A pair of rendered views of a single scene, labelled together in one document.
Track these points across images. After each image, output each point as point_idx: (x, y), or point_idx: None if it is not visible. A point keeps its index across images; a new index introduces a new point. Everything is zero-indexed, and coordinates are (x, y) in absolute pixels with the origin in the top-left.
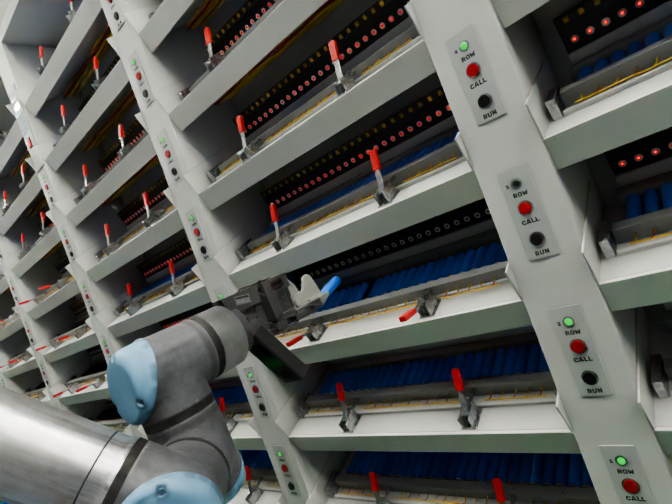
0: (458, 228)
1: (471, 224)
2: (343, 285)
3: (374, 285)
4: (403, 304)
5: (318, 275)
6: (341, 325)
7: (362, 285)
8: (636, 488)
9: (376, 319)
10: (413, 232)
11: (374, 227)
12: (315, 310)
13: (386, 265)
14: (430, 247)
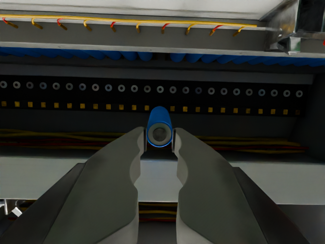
0: (32, 77)
1: (15, 76)
2: (226, 63)
3: (143, 57)
4: (23, 19)
5: (264, 87)
6: (211, 13)
7: (175, 60)
8: None
9: (88, 4)
10: (87, 94)
11: (22, 176)
12: (20, 218)
13: (142, 67)
14: (73, 68)
